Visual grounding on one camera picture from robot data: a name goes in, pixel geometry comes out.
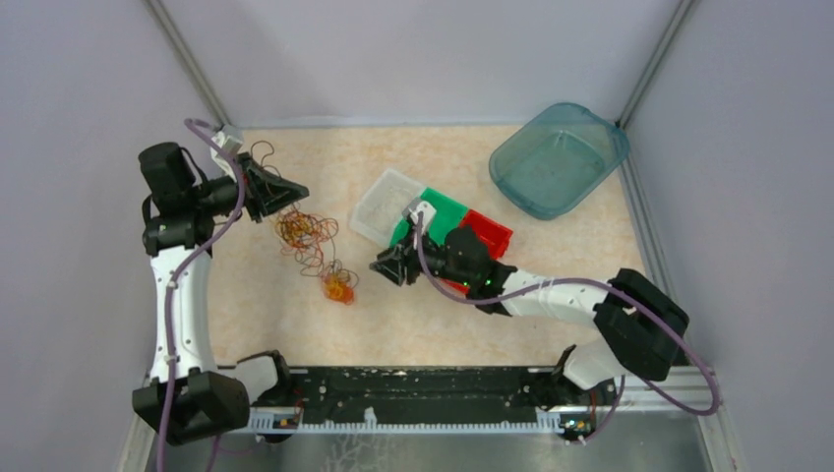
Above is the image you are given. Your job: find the teal transparent tub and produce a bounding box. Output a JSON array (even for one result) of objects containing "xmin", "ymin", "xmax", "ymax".
[{"xmin": 489, "ymin": 102, "xmax": 630, "ymax": 220}]

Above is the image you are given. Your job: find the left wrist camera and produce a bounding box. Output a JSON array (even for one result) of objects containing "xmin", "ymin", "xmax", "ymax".
[{"xmin": 210, "ymin": 126, "xmax": 243, "ymax": 156}]

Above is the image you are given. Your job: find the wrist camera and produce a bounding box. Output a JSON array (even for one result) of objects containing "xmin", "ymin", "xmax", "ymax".
[
  {"xmin": 210, "ymin": 126, "xmax": 243, "ymax": 156},
  {"xmin": 402, "ymin": 198, "xmax": 437, "ymax": 228}
]

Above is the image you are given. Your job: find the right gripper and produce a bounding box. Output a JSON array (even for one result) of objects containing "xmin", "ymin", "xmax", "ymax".
[{"xmin": 370, "ymin": 225, "xmax": 473, "ymax": 288}]

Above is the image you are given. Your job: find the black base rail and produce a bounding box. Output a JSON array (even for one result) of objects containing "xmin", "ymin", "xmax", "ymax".
[{"xmin": 254, "ymin": 367, "xmax": 616, "ymax": 425}]

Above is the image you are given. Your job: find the cable bundle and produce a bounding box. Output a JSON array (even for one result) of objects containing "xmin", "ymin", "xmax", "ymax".
[{"xmin": 250, "ymin": 140, "xmax": 361, "ymax": 308}]

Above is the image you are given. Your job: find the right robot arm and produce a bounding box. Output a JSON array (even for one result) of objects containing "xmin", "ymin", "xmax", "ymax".
[{"xmin": 369, "ymin": 227, "xmax": 689, "ymax": 405}]

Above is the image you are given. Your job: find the red plastic bin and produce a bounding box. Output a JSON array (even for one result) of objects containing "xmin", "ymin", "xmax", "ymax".
[{"xmin": 434, "ymin": 210, "xmax": 514, "ymax": 299}]

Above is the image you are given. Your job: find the white plastic bin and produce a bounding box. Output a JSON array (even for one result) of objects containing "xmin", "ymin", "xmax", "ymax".
[{"xmin": 348, "ymin": 168, "xmax": 427, "ymax": 248}]

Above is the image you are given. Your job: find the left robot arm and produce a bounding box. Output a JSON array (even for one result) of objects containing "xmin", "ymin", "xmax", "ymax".
[{"xmin": 132, "ymin": 142, "xmax": 309, "ymax": 445}]

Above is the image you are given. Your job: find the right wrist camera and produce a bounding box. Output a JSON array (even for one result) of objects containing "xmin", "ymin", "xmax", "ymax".
[{"xmin": 402, "ymin": 198, "xmax": 437, "ymax": 228}]

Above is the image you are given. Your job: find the green plastic bin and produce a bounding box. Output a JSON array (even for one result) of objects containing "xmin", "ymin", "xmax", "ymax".
[{"xmin": 389, "ymin": 187, "xmax": 469, "ymax": 247}]

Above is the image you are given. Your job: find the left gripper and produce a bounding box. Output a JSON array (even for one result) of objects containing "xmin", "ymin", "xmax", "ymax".
[{"xmin": 189, "ymin": 151, "xmax": 310, "ymax": 223}]

